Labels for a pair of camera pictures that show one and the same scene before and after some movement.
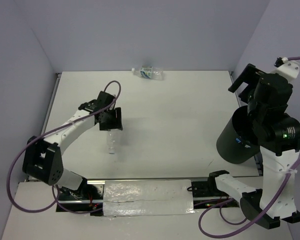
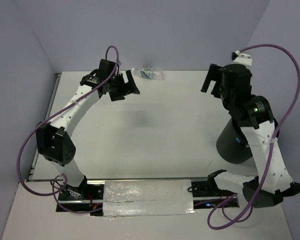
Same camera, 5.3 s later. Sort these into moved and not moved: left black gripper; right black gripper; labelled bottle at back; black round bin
Moved: right black gripper; left black gripper
Not moved: labelled bottle at back; black round bin
